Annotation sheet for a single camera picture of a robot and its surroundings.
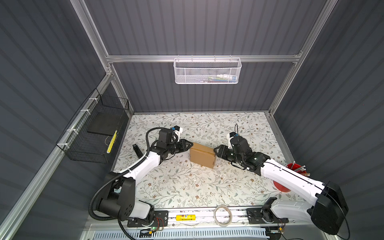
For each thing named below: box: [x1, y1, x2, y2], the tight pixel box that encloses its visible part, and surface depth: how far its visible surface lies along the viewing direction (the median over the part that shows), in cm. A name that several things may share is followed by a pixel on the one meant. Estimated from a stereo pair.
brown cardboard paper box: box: [190, 142, 217, 169], surface depth 82 cm
